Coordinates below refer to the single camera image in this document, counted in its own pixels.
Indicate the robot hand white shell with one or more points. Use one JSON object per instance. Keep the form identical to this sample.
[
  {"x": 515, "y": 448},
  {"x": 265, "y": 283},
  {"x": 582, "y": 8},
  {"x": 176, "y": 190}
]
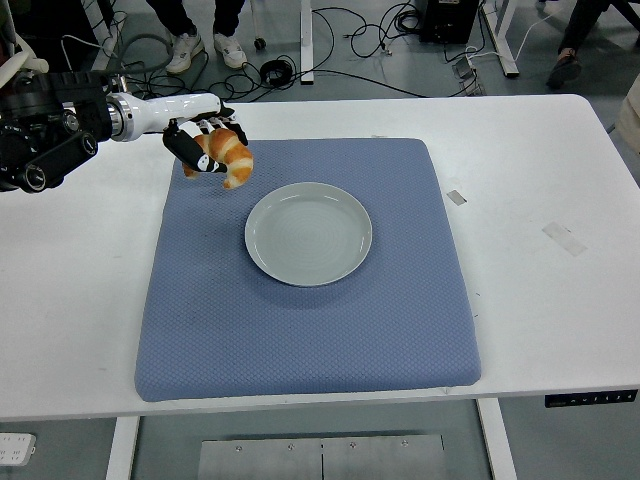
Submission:
[{"x": 170, "y": 112}]

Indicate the croissant bread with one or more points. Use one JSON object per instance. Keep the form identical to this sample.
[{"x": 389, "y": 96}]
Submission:
[{"x": 236, "y": 160}]

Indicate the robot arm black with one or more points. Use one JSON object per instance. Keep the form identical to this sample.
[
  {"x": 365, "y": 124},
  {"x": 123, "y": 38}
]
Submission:
[{"x": 50, "y": 120}]

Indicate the person's leg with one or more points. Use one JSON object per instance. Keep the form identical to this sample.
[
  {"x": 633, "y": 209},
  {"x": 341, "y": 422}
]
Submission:
[
  {"x": 592, "y": 20},
  {"x": 175, "y": 15},
  {"x": 227, "y": 15}
]

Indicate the black caster wheel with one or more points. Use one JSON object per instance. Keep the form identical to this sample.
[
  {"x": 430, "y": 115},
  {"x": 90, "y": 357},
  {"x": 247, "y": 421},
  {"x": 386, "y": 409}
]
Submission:
[{"x": 259, "y": 43}]

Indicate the white desk leg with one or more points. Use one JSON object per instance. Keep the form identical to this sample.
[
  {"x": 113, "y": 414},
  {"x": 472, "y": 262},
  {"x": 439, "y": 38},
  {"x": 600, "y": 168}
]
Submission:
[
  {"x": 307, "y": 40},
  {"x": 505, "y": 45}
]

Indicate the grey round plate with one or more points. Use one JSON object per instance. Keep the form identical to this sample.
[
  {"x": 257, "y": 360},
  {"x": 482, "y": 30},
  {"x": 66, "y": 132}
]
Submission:
[{"x": 310, "y": 235}]

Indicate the blue quilted mat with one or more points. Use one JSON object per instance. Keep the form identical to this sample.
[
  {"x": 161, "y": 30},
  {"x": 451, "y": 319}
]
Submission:
[{"x": 225, "y": 325}]

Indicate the black equipment box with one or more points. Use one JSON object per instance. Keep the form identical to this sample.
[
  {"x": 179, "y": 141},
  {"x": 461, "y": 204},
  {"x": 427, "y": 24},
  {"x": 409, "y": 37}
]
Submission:
[{"x": 450, "y": 20}]

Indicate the small clear tape piece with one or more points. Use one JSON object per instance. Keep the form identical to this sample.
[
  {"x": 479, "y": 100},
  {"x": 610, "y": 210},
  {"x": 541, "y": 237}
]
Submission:
[{"x": 456, "y": 197}]

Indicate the grey floor socket box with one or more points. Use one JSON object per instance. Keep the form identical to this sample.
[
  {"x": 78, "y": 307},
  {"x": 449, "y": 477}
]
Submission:
[{"x": 469, "y": 75}]

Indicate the white table leg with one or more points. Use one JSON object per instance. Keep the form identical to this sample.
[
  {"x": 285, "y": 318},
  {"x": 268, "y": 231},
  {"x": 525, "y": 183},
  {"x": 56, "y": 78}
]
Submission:
[
  {"x": 497, "y": 445},
  {"x": 122, "y": 450}
]

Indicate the white power strip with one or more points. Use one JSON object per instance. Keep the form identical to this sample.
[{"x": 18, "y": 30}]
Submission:
[{"x": 17, "y": 449}]

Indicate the grey metal plate with screws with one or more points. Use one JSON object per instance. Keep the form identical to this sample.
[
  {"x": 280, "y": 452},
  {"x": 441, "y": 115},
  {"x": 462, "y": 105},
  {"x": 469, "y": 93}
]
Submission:
[{"x": 320, "y": 460}]

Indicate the person's dark shoe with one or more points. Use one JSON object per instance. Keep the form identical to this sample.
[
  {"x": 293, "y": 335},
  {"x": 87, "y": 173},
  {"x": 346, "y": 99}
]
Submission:
[{"x": 566, "y": 67}]

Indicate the large clear tape piece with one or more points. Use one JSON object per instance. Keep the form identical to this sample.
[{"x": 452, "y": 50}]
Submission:
[{"x": 564, "y": 238}]

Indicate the beige fabric object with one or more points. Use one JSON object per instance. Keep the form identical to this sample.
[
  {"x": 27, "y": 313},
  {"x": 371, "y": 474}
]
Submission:
[{"x": 631, "y": 120}]

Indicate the black table control panel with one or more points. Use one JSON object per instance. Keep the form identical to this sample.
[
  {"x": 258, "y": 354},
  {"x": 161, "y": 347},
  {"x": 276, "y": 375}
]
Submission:
[{"x": 590, "y": 400}]

